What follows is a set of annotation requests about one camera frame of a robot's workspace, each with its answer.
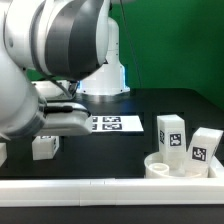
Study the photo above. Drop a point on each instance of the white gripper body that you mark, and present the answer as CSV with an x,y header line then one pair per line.
x,y
66,119

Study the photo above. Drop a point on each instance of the white U-shaped barrier frame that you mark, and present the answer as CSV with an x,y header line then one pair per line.
x,y
96,192

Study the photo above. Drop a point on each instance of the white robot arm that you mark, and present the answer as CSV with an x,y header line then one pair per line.
x,y
67,38

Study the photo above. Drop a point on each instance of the white AprilTag base sheet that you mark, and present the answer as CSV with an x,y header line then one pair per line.
x,y
120,123

